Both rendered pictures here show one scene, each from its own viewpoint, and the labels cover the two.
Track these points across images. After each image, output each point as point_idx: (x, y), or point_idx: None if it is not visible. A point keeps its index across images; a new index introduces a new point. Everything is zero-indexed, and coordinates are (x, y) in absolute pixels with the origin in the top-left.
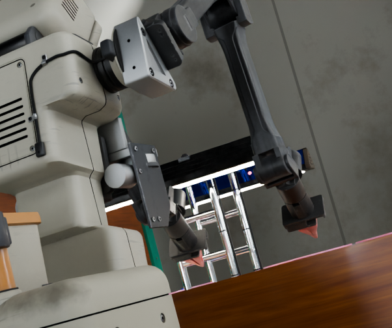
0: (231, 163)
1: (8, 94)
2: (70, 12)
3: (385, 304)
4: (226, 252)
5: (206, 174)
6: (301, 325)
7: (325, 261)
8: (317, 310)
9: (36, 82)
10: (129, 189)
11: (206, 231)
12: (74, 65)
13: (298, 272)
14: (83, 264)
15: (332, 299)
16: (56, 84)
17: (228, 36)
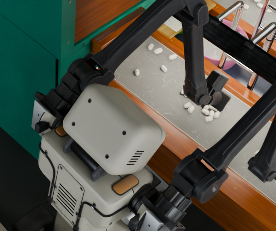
0: (271, 82)
1: (70, 190)
2: (134, 161)
3: None
4: (252, 74)
5: (253, 71)
6: (223, 219)
7: (251, 220)
8: (234, 224)
9: (86, 206)
10: (185, 80)
11: (229, 99)
12: (109, 219)
13: (236, 209)
14: None
15: (243, 229)
16: (95, 220)
17: None
